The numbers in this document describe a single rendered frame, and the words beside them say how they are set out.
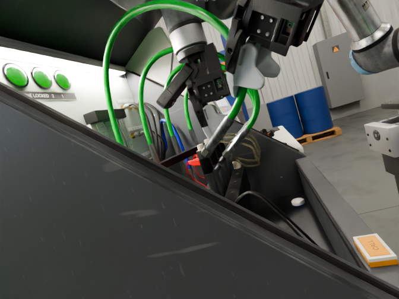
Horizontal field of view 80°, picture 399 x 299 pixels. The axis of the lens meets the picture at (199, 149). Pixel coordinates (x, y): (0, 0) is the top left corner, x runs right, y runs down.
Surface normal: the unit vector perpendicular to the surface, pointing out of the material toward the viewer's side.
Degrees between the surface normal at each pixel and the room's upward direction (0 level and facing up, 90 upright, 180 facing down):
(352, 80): 90
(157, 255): 90
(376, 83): 90
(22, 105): 43
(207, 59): 90
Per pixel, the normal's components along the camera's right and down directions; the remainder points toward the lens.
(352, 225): -0.31, -0.94
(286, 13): -0.63, 0.52
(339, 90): -0.14, 0.18
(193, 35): 0.25, 0.04
